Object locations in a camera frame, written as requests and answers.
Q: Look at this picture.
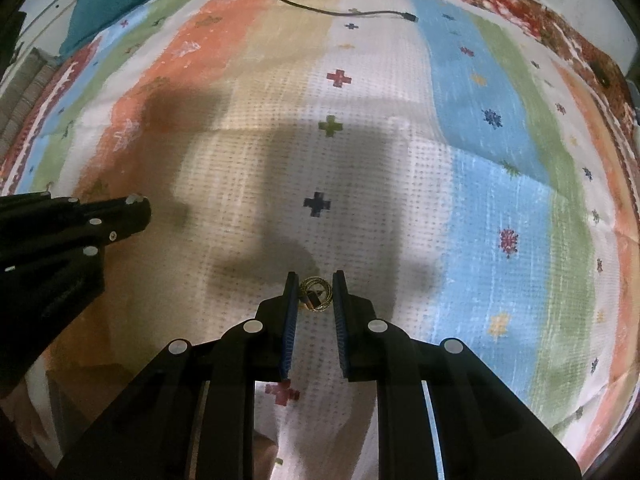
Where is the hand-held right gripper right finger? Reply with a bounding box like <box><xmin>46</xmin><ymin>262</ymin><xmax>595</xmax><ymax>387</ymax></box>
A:
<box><xmin>332</xmin><ymin>270</ymin><xmax>581</xmax><ymax>480</ymax></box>

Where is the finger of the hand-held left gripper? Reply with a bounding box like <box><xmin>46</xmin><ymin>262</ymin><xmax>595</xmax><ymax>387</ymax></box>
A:
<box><xmin>0</xmin><ymin>192</ymin><xmax>152</xmax><ymax>253</ymax></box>
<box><xmin>0</xmin><ymin>246</ymin><xmax>104</xmax><ymax>301</ymax></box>

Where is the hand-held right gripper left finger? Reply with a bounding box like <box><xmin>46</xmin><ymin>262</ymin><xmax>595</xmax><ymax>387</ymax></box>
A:
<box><xmin>55</xmin><ymin>271</ymin><xmax>301</xmax><ymax>480</ymax></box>

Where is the gold chain bracelet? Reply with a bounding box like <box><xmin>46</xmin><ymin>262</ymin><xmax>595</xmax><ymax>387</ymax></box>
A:
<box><xmin>299</xmin><ymin>276</ymin><xmax>333</xmax><ymax>313</ymax></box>

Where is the brown striped cushion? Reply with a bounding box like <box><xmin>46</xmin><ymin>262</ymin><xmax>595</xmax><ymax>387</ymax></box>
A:
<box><xmin>0</xmin><ymin>49</ymin><xmax>62</xmax><ymax>161</ymax></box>

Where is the striped colourful blanket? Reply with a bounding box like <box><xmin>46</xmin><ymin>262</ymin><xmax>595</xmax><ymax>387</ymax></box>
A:
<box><xmin>0</xmin><ymin>0</ymin><xmax>640</xmax><ymax>480</ymax></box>

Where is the teal cloth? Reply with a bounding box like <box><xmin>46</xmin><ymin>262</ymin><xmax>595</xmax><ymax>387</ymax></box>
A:
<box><xmin>60</xmin><ymin>0</ymin><xmax>187</xmax><ymax>56</ymax></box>

